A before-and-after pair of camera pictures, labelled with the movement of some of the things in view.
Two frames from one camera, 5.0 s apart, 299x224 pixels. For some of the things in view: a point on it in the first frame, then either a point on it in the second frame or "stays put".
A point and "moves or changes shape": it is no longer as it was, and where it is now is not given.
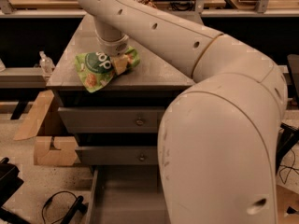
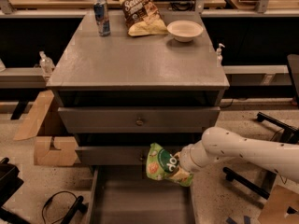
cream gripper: (114, 48) to (185, 160)
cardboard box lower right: (287, 205) stays put
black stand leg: (78, 205) stays put
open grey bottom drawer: (130, 194) stays put
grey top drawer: (113, 119) stays put
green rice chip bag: (96, 69) moves or changes shape
